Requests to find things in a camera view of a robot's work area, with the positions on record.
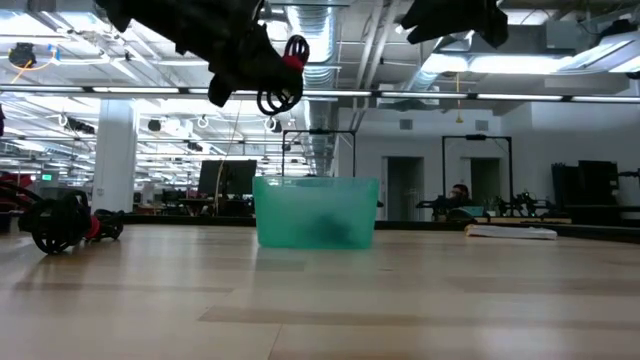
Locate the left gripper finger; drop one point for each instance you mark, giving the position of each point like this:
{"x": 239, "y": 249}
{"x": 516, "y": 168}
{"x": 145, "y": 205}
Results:
{"x": 282, "y": 77}

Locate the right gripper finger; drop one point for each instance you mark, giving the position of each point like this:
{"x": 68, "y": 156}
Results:
{"x": 440, "y": 17}

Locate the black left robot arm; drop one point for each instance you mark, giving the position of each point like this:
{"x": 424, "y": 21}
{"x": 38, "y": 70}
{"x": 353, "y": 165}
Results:
{"x": 135, "y": 15}

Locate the dark background monitors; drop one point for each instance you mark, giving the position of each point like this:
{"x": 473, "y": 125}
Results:
{"x": 227, "y": 177}

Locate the translucent teal plastic bin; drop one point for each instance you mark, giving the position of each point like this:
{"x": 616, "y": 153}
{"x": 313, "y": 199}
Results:
{"x": 300, "y": 210}

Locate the white square pillar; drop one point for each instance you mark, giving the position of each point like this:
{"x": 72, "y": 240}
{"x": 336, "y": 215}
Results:
{"x": 115, "y": 155}

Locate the person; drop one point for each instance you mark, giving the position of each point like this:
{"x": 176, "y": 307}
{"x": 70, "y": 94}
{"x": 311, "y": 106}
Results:
{"x": 461, "y": 194}

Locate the background robot rig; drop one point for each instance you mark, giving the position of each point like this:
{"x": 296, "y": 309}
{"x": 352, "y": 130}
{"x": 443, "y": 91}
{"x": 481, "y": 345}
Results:
{"x": 522, "y": 204}

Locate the black background cabinets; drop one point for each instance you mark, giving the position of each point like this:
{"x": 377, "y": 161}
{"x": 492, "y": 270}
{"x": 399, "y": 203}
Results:
{"x": 595, "y": 182}

